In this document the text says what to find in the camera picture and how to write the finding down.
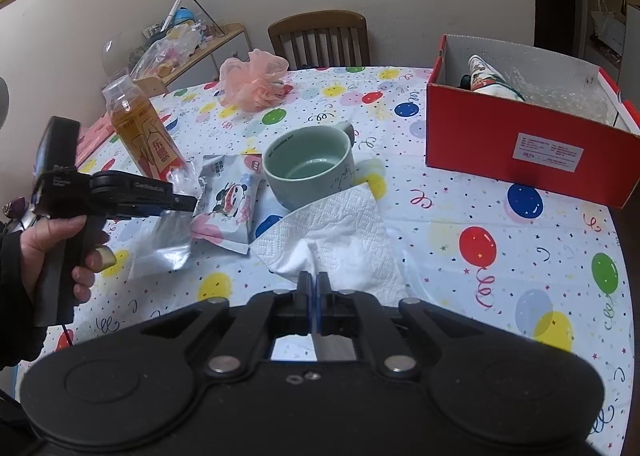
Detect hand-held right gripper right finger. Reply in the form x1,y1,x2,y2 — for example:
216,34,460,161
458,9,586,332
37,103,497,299
315,270,482,380

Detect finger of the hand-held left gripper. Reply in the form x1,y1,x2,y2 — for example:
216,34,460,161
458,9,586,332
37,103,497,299
120,192,199,217

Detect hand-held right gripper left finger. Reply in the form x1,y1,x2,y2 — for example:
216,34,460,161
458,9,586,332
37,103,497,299
140,270,317,378

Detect clear plastic wrapper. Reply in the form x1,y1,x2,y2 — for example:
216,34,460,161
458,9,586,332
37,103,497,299
127,168,206,282

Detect white paper napkin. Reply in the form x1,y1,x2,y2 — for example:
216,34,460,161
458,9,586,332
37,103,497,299
249,181,411,309

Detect red cardboard box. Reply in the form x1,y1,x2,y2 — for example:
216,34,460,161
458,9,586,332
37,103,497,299
425,33,640,209

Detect person's left forearm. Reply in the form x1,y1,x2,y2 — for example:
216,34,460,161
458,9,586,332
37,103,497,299
0,231,47,372

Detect person's left hand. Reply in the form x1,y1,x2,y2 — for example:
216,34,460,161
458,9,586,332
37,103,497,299
20,216,118,305

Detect panda print snack packet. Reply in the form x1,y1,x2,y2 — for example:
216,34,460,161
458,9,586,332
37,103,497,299
191,154,265,255

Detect pink paper box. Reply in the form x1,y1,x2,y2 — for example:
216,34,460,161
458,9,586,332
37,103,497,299
75,113,118,162

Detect amber tea bottle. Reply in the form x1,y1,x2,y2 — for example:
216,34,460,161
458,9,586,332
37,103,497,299
102,75,188,182

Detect green ceramic mug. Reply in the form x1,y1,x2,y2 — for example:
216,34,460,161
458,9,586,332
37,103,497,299
262,121,357,212

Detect pink mesh bath sponge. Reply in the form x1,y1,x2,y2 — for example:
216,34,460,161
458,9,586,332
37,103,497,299
219,48,291,112

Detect wooden side shelf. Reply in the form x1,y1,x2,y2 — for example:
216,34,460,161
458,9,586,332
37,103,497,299
132,23,253,87

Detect balloon print tablecloth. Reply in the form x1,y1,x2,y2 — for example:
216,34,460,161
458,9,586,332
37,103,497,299
40,66,631,456

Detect wooden chair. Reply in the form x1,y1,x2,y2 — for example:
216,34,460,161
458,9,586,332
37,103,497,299
267,10,372,71

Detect clear bubble wrap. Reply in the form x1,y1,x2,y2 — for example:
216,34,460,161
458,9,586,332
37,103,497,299
515,58,618,124

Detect white paper bag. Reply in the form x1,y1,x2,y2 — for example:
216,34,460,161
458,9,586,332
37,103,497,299
590,0,628,69

